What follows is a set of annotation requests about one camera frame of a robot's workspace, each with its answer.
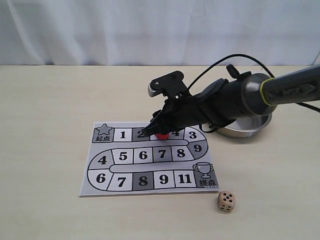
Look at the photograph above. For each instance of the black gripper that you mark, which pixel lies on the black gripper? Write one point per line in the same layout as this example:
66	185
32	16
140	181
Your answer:
176	115

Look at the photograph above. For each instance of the wooden die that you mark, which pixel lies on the wooden die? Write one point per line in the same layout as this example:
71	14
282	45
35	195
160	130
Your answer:
226	201

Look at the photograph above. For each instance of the stainless steel round bowl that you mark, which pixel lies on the stainless steel round bowl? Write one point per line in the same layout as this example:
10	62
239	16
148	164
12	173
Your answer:
245	127

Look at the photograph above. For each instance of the paper number game board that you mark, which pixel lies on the paper number game board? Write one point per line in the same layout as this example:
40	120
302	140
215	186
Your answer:
122	161

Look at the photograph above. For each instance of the white curtain backdrop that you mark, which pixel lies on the white curtain backdrop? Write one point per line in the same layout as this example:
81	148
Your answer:
158	32

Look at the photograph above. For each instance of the red cylinder game piece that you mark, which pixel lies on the red cylinder game piece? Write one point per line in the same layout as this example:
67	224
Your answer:
161	136

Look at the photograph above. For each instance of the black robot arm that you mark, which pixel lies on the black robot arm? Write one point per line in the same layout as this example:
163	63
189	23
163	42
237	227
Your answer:
223	102

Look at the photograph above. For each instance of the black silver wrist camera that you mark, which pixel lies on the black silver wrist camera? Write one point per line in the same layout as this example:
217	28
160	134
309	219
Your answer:
170	85

